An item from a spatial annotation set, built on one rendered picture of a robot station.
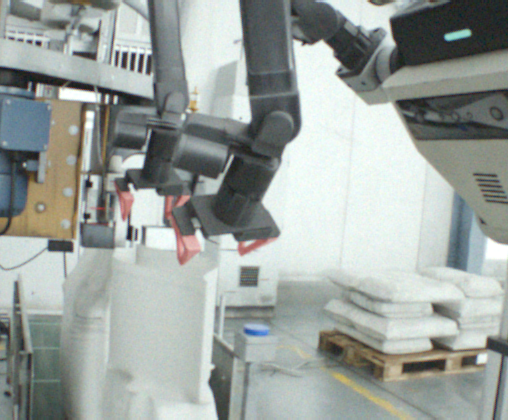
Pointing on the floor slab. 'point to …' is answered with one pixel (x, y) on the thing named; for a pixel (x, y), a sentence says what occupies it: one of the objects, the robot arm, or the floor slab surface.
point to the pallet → (390, 364)
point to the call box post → (250, 390)
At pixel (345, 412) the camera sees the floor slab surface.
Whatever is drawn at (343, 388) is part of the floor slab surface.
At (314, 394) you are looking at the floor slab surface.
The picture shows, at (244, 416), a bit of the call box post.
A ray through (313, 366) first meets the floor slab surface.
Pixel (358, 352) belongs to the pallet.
